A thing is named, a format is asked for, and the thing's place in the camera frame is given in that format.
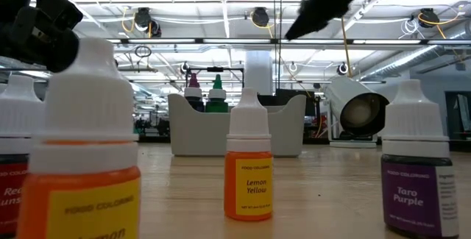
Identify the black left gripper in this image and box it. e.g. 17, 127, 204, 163
0, 0, 80, 74

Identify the small red sunset dropper bottle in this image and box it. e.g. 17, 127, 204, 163
0, 74, 46, 237

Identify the small lemon yellow dropper bottle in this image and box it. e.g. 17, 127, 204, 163
224, 87, 274, 221
16, 37, 141, 239

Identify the large green-capped colouring bottle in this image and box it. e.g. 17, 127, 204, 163
205, 74, 230, 114

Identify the large purple-capped colouring bottle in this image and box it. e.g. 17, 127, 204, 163
183, 72, 205, 113

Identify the small taro purple dropper bottle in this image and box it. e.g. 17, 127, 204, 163
380, 79, 460, 239

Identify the white building column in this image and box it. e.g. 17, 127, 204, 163
244, 49, 274, 96

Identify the black equipment case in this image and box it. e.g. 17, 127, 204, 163
257, 88, 316, 107

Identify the white spotlight lamp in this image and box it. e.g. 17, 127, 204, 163
323, 76, 390, 149

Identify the white plastic storage bin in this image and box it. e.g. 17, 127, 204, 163
168, 92, 307, 158

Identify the black vertical frame post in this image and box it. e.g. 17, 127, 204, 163
274, 0, 283, 93

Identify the yellow hanging cable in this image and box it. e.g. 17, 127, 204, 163
340, 16, 354, 78

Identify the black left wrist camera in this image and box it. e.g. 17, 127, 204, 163
36, 0, 84, 31

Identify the black ceiling cable reel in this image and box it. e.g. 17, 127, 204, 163
133, 7, 163, 38
418, 7, 442, 29
251, 7, 272, 29

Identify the black overhead frame rail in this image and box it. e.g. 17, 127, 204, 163
106, 37, 471, 46

